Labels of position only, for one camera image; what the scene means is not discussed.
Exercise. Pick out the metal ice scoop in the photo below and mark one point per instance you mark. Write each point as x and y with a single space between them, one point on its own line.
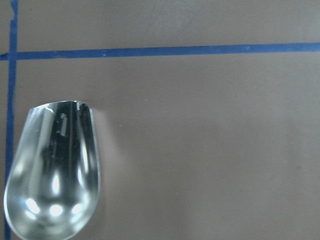
53 187

